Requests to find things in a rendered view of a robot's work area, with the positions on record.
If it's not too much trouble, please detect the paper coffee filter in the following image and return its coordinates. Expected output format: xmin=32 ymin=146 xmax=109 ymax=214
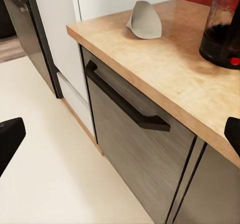
xmin=126 ymin=0 xmax=162 ymax=39

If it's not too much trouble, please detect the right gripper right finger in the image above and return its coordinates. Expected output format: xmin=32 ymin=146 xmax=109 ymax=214
xmin=224 ymin=116 xmax=240 ymax=157

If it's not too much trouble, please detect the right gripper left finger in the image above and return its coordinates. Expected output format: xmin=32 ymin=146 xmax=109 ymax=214
xmin=0 ymin=117 xmax=26 ymax=177

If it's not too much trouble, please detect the electric kettle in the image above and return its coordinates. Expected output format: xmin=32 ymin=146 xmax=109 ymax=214
xmin=199 ymin=0 xmax=240 ymax=70

